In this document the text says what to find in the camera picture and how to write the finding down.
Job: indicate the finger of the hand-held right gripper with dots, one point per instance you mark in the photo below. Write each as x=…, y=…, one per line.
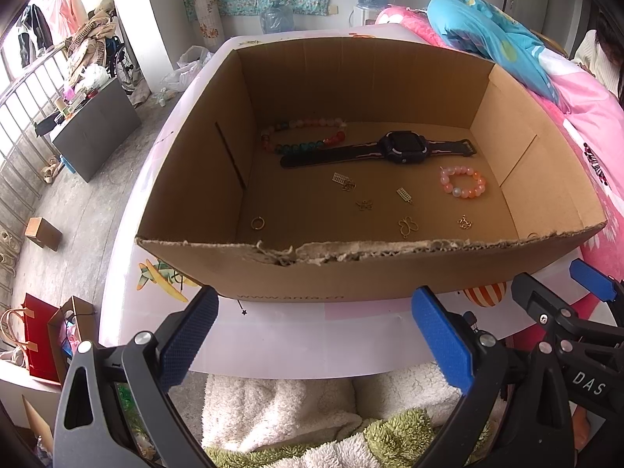
x=531, y=292
x=592, y=280

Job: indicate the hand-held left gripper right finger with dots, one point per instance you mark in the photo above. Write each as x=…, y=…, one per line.
x=443, y=341

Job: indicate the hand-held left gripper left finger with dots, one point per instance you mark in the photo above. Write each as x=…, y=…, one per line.
x=190, y=341

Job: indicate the small gold charm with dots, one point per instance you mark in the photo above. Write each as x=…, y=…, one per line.
x=464, y=223
x=348, y=186

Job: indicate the brown cardboard box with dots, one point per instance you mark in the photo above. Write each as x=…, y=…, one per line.
x=341, y=275

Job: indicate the gold butterfly charm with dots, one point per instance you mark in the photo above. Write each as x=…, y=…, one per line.
x=363, y=204

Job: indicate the pink and purple smartwatch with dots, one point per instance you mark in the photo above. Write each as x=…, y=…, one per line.
x=399, y=146

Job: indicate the green fluffy cloth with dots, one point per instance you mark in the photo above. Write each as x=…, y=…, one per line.
x=390, y=434

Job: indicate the brown paper bag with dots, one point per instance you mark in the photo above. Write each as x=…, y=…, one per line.
x=73, y=331

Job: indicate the white fluffy blanket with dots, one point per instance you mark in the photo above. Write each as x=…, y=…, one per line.
x=292, y=409

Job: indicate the red shopping bag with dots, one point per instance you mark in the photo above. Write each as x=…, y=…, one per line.
x=36, y=341

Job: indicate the small brown box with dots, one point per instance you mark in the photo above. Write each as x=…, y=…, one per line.
x=44, y=232

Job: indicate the grey cabinet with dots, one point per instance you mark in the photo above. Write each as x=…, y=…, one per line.
x=95, y=131

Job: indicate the blue patterned quilt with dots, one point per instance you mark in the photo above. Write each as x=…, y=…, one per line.
x=497, y=44

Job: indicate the metal railing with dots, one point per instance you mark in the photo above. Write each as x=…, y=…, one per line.
x=24, y=122

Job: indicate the clear plastic bag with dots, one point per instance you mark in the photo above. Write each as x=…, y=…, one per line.
x=187, y=66

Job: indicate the wheelchair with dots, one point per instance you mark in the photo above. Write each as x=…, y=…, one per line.
x=122, y=61

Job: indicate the pile of clothes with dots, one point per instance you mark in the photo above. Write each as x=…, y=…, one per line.
x=90, y=39

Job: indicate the white water dispenser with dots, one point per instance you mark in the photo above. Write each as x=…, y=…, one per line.
x=363, y=17

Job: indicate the hanging clothes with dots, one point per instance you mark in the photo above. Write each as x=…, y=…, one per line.
x=48, y=14

